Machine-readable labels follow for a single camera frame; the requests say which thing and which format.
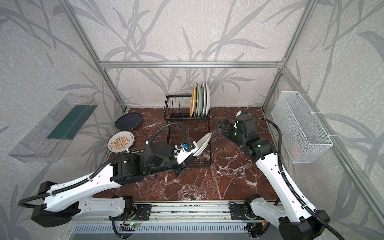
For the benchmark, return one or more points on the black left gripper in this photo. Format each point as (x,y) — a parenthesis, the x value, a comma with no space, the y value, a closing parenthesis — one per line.
(182,166)

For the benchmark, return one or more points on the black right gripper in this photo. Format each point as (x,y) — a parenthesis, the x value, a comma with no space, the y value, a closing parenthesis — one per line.
(230,125)

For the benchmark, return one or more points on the white plate green clover emblem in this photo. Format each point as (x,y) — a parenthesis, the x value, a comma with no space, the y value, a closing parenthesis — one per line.
(202,144)

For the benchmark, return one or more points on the white plate green text rim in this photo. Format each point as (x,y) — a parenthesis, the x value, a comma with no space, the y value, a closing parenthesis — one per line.
(208,101)

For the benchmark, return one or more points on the mint green flower plate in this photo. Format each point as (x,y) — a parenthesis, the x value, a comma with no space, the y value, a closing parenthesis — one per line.
(200,100)

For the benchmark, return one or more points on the white plate orange sunburst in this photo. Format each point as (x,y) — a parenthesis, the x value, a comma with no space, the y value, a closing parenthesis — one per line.
(120,142)
(204,89)

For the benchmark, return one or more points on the orange woven round plate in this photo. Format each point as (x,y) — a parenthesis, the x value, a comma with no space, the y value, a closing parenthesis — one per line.
(193,103)

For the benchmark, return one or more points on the black wire dish rack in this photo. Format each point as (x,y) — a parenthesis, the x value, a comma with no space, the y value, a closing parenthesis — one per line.
(177,109)

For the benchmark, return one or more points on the black round plate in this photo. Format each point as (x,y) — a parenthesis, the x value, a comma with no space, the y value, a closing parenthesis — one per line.
(129,121)

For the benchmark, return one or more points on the cream plate with floral sprigs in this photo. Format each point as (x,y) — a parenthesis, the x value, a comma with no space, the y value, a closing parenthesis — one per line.
(196,99)

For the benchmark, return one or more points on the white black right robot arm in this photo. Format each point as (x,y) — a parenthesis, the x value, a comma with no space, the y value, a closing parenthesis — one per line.
(268,159)

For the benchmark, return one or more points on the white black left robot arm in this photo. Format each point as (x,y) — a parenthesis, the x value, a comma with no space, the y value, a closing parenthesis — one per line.
(58,204)

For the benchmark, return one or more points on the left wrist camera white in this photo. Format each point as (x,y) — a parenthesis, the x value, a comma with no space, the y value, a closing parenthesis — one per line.
(185,150)

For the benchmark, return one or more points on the aluminium frame rail base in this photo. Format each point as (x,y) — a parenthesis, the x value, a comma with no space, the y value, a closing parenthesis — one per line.
(192,213)

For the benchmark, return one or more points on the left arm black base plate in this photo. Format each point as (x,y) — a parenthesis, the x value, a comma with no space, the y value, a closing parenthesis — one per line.
(141,212)

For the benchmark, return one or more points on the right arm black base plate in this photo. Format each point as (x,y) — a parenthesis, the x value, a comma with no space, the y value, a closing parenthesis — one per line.
(237,211)

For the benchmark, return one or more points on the white wire mesh basket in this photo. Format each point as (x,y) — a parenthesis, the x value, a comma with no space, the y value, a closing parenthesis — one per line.
(302,133)

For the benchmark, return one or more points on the clear plastic wall bin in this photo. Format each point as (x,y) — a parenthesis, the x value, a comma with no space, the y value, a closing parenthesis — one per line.
(50,138)

